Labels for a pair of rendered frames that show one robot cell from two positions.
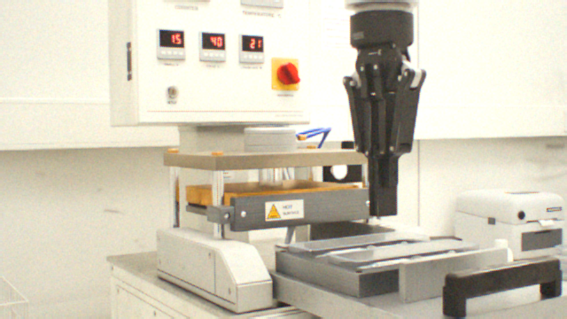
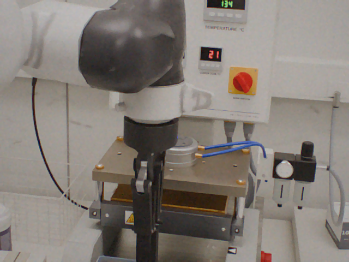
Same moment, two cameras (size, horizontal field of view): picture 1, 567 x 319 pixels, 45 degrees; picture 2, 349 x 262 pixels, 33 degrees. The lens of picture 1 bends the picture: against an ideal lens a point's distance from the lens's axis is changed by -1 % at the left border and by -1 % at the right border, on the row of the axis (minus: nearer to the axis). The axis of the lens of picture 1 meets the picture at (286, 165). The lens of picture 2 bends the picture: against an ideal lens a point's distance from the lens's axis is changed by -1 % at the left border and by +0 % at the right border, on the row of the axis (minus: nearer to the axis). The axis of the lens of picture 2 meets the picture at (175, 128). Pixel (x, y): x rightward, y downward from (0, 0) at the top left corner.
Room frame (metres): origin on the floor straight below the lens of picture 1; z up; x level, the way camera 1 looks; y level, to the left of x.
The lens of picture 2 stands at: (0.25, -0.64, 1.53)
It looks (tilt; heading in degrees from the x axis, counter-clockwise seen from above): 19 degrees down; 40
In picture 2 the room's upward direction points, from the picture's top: 3 degrees clockwise
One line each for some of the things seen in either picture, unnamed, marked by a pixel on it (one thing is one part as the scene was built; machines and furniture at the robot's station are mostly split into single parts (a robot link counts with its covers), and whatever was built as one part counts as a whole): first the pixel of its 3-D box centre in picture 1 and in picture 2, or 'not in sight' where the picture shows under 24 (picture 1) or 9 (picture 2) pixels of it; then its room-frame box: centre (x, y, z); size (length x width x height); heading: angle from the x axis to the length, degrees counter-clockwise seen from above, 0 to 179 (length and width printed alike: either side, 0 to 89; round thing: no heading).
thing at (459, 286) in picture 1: (505, 284); not in sight; (0.66, -0.21, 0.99); 0.15 x 0.02 x 0.04; 122
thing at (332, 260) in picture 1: (406, 259); not in sight; (0.78, -0.14, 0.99); 0.18 x 0.06 x 0.02; 122
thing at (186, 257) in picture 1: (208, 264); (93, 237); (0.90, 0.10, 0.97); 0.25 x 0.05 x 0.07; 32
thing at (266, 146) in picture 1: (271, 167); (188, 167); (1.07, 0.02, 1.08); 0.31 x 0.24 x 0.13; 122
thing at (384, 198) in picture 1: (385, 186); (146, 248); (0.81, -0.12, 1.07); 0.03 x 0.01 x 0.07; 121
